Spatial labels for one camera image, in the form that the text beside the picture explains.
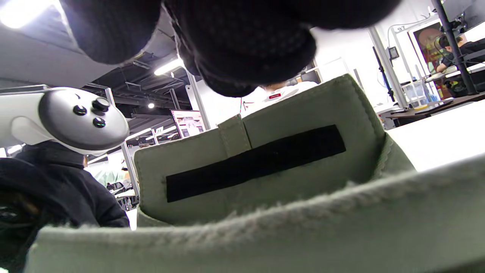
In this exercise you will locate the grey white tracking controller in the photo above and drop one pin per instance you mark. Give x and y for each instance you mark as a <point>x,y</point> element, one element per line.
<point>75,121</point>

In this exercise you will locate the clear storage box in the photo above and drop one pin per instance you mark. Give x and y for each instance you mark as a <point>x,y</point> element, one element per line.
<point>416,94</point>

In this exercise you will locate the display screen on stand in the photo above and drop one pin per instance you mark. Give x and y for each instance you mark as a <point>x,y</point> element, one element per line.
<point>187,123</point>

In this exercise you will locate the person's right hand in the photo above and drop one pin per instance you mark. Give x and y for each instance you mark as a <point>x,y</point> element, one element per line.
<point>246,45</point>

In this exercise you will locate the green fabric pencil pouch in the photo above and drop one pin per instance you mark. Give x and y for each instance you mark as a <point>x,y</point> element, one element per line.
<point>303,170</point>

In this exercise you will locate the black stand pole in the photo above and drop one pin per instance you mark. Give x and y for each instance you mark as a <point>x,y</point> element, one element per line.
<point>452,41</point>

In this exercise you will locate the person's left hand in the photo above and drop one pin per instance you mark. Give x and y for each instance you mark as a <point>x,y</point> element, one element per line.
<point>57,189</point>

